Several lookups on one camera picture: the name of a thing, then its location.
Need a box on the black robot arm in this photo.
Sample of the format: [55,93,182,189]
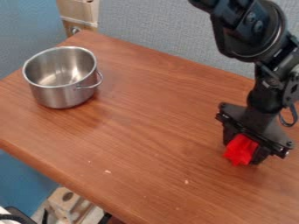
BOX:
[188,0,299,165]

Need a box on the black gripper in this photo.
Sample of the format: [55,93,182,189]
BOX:
[216,102,295,165]

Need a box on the red plastic block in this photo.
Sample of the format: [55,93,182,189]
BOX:
[224,134,259,165]

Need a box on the wooden block under table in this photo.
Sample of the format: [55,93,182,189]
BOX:
[32,186,104,224]

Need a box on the black white object bottom left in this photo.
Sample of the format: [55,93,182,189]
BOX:
[0,206,36,224]

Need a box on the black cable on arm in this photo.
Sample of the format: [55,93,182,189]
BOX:
[276,101,299,129]

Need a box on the metal pot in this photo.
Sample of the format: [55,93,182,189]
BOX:
[23,46,104,109]

